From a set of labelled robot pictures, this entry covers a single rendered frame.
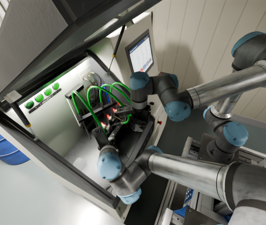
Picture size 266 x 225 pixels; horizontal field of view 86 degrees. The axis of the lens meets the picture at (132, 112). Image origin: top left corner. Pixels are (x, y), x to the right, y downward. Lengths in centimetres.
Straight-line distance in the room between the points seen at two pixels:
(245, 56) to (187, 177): 53
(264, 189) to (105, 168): 36
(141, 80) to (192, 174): 34
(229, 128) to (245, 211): 65
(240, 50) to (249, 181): 55
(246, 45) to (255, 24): 152
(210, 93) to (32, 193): 218
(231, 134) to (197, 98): 42
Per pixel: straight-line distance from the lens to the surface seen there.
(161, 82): 57
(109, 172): 48
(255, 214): 28
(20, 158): 249
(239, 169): 35
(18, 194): 240
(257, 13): 224
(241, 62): 76
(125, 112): 69
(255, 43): 74
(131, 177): 53
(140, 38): 138
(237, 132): 92
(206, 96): 53
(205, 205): 102
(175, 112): 48
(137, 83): 54
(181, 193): 178
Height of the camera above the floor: 188
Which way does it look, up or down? 47 degrees down
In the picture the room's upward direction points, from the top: 2 degrees counter-clockwise
